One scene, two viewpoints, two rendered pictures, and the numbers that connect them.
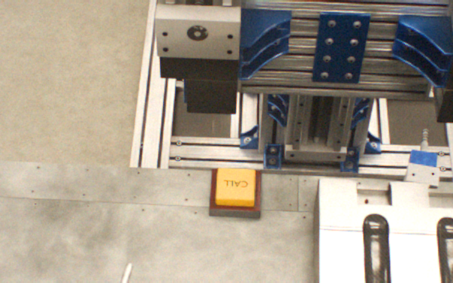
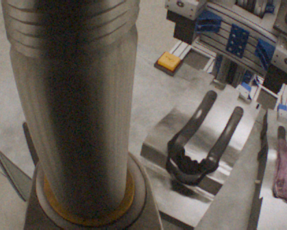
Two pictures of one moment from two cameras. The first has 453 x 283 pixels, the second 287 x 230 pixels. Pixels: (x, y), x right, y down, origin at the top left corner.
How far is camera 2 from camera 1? 0.47 m
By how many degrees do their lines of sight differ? 15
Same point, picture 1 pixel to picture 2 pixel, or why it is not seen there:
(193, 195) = (152, 57)
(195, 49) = (178, 9)
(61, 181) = not seen: hidden behind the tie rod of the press
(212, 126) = (197, 66)
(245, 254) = (158, 86)
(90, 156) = not seen: hidden behind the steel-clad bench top
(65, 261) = not seen: hidden behind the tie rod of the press
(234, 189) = (167, 60)
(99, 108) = (164, 47)
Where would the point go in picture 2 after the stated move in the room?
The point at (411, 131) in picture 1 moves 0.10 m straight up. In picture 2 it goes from (264, 103) to (268, 94)
